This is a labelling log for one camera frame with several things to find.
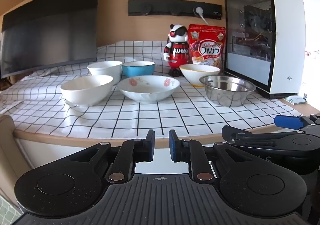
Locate black checked white tablecloth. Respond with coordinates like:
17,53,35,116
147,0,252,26
0,39,304,138

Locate wet wipes packet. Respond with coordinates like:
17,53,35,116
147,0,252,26
285,95,307,104

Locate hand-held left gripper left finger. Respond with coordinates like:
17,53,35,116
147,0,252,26
70,129,155,183

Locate beige chair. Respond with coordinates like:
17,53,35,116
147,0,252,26
0,114,35,195

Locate stainless steel bowl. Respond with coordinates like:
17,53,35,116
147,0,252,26
199,75,256,107

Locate large white bowl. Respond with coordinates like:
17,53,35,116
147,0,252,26
60,75,114,106

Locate black monitor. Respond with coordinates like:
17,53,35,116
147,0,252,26
0,0,100,79

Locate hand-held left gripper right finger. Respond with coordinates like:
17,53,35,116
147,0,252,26
169,129,253,183

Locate small white bowl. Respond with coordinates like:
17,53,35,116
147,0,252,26
87,61,123,83

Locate blue bowl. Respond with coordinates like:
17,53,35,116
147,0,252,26
122,61,155,78

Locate yellow rimmed white bowl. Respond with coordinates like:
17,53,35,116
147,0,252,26
179,64,221,87

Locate black wall power strip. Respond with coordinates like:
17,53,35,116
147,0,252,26
128,0,222,20

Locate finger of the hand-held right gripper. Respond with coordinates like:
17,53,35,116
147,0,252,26
221,125,308,150
274,114,320,130

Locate floral white bowl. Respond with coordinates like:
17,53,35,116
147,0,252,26
117,75,180,103

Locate white computer case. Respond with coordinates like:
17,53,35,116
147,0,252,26
224,0,306,99

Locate red panda robot figurine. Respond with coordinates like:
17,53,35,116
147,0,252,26
164,24,190,77

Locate red cereal bag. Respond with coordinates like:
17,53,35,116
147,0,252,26
188,24,227,68

